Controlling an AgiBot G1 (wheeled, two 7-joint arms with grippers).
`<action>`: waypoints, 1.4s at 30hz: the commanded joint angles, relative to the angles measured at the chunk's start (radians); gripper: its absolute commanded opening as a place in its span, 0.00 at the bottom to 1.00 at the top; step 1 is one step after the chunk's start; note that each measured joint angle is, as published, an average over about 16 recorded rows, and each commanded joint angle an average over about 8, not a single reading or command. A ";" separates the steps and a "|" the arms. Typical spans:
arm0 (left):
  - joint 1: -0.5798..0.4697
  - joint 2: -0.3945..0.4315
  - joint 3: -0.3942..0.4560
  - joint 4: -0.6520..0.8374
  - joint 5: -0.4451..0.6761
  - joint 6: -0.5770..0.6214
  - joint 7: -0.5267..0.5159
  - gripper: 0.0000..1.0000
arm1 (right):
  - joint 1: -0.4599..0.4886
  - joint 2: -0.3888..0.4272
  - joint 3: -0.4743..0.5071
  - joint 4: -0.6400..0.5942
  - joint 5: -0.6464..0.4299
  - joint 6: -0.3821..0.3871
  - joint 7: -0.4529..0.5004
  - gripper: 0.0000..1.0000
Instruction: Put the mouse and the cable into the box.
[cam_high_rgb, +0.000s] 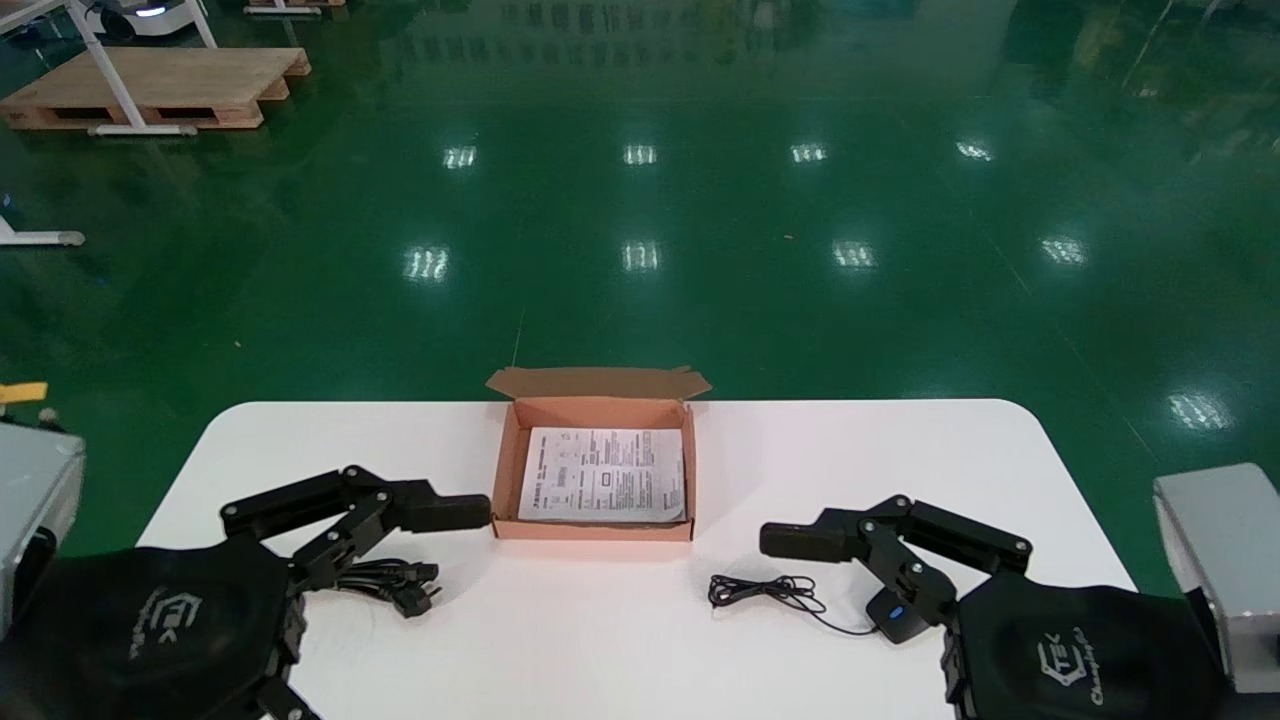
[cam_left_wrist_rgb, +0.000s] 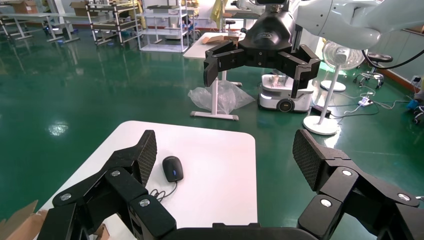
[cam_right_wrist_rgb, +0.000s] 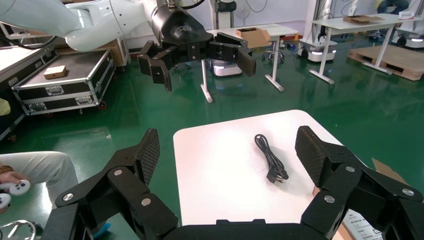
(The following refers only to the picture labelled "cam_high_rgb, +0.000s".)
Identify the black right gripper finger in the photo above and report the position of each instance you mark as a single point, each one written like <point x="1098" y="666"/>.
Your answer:
<point x="800" y="540"/>

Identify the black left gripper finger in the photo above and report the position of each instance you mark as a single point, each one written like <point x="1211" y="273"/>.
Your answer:
<point x="440" y="511"/>

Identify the black cloth-covered left gripper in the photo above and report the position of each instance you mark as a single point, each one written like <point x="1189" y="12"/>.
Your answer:
<point x="150" y="620"/>

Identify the black cloth-covered right gripper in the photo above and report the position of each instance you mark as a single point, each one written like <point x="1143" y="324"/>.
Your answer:
<point x="1080" y="660"/>

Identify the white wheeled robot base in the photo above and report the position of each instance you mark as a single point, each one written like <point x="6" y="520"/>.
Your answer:
<point x="150" y="20"/>

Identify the open brown cardboard box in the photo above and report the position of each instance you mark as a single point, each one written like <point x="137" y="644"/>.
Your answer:
<point x="590" y="530"/>

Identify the printed white paper manual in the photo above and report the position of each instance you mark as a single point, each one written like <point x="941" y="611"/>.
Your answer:
<point x="605" y="475"/>

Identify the yellow tag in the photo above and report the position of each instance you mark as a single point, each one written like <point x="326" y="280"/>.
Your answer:
<point x="22" y="392"/>

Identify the white metal stand foot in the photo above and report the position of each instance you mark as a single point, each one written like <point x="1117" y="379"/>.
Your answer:
<point x="40" y="238"/>

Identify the thin wooden pallet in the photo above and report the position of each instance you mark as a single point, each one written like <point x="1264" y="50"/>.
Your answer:
<point x="290" y="5"/>

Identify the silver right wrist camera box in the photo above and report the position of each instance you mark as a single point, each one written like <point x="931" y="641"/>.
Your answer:
<point x="1225" y="560"/>

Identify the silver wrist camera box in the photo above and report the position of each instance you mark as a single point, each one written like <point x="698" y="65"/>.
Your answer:
<point x="1225" y="560"/>
<point x="35" y="490"/>

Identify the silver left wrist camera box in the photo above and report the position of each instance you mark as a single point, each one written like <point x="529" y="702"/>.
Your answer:
<point x="35" y="490"/>

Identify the white metal table frame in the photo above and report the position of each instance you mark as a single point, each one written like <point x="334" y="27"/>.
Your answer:
<point x="110" y="70"/>

